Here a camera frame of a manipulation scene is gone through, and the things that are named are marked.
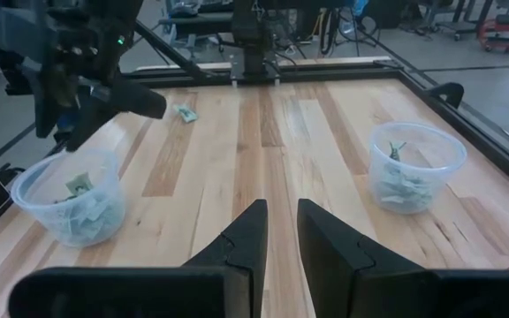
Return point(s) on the black chair base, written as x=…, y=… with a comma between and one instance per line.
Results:
x=458, y=24

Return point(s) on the black curved table-edge bracket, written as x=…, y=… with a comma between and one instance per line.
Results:
x=451, y=90

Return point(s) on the black diagonal rig brace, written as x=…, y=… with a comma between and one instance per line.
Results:
x=170, y=50

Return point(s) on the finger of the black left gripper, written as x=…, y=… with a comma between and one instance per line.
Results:
x=142, y=102
x=88, y=128

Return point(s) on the clear round plastic container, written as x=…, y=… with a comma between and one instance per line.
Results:
x=440, y=146
x=38, y=176

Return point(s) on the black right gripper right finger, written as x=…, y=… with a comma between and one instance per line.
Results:
x=360, y=287

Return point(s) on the black background desk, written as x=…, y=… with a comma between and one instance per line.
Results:
x=201, y=20

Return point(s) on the black bag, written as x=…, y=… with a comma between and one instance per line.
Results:
x=385, y=13

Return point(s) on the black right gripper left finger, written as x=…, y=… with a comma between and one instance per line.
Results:
x=148, y=291

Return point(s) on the red rolling stool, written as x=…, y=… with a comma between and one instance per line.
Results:
x=502, y=28

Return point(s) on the black table edge frame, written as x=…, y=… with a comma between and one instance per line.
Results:
x=480, y=146

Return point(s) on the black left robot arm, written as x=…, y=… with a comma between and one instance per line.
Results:
x=254, y=44

